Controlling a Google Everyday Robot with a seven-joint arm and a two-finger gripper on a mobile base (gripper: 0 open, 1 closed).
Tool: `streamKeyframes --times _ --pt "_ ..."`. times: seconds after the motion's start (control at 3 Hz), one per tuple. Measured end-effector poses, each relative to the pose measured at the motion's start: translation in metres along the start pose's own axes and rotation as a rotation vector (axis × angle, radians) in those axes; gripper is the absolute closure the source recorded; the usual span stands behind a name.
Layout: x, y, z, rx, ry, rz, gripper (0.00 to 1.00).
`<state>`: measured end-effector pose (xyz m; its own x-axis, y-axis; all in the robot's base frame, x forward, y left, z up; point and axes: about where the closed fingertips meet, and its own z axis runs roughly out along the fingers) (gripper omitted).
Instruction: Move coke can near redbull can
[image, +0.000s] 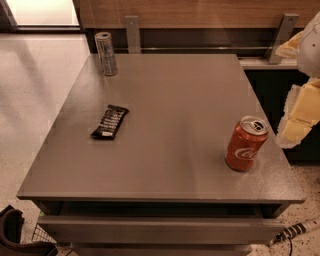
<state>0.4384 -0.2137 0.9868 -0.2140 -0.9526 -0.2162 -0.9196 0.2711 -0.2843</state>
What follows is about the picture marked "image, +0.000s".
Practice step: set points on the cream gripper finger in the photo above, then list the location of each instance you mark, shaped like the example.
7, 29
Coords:
290, 49
301, 114

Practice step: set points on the white rounded gripper body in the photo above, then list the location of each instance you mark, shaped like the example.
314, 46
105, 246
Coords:
310, 51

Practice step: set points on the red coke can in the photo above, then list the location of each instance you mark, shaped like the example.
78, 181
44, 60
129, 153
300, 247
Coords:
249, 134

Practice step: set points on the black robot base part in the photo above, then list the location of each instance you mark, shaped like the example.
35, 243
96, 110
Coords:
11, 222

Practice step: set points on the silver redbull can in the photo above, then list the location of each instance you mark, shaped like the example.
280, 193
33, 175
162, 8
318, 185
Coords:
106, 54

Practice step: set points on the grey drawer cabinet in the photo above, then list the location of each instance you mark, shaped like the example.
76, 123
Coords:
168, 156

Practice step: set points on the grey drawer front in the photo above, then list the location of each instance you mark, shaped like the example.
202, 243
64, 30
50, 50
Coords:
149, 230

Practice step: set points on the black snack bar wrapper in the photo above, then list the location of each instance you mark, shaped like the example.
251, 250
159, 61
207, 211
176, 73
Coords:
110, 122

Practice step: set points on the right metal wall bracket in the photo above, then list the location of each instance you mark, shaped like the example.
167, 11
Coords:
282, 34

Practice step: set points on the metal wall bracket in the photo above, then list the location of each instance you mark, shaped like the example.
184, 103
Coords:
133, 34
282, 34

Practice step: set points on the left metal wall bracket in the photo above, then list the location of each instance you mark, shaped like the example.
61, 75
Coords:
133, 34

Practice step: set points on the horizontal metal rail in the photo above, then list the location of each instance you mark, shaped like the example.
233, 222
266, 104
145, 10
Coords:
192, 49

